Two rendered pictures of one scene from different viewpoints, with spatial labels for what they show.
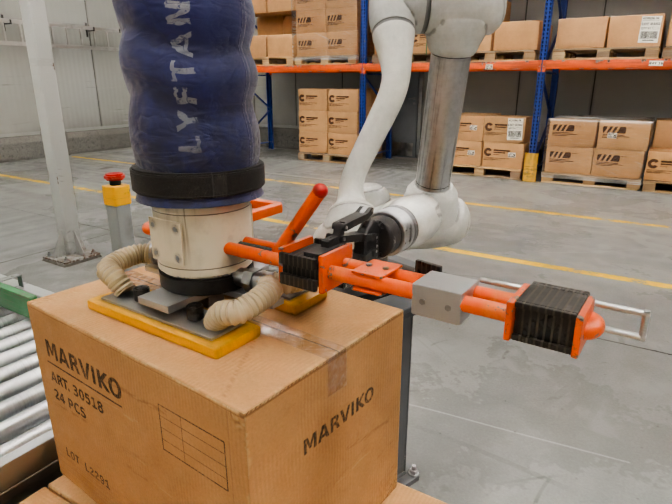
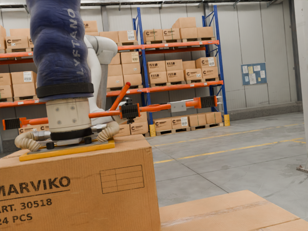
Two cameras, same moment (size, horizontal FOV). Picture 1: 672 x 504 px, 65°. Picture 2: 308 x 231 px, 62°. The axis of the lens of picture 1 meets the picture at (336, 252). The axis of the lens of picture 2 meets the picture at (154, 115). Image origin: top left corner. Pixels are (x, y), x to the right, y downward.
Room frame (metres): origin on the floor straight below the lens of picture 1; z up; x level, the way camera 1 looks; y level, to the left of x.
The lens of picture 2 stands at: (-0.09, 0.73, 1.10)
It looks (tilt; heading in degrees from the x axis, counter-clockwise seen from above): 3 degrees down; 316
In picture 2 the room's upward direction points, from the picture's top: 7 degrees counter-clockwise
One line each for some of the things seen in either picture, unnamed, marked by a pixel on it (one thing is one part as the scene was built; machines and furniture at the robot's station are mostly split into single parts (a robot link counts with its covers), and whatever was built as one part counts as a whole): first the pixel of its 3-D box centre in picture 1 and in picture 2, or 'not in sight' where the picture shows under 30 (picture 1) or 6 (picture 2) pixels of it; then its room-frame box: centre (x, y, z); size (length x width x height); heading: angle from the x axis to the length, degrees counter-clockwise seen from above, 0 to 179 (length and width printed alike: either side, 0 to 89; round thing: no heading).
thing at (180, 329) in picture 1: (168, 308); (69, 146); (0.84, 0.29, 0.97); 0.34 x 0.10 x 0.05; 56
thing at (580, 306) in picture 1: (549, 318); (205, 101); (0.57, -0.25, 1.08); 0.08 x 0.07 x 0.05; 56
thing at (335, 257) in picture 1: (315, 263); (129, 111); (0.78, 0.03, 1.07); 0.10 x 0.08 x 0.06; 146
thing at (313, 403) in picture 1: (218, 397); (81, 194); (0.91, 0.23, 0.75); 0.60 x 0.40 x 0.40; 53
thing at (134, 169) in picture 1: (200, 174); (66, 90); (0.92, 0.24, 1.19); 0.23 x 0.23 x 0.04
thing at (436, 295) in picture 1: (444, 296); (176, 106); (0.65, -0.15, 1.07); 0.07 x 0.07 x 0.04; 56
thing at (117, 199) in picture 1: (132, 315); not in sight; (1.82, 0.77, 0.50); 0.07 x 0.07 x 1.00; 58
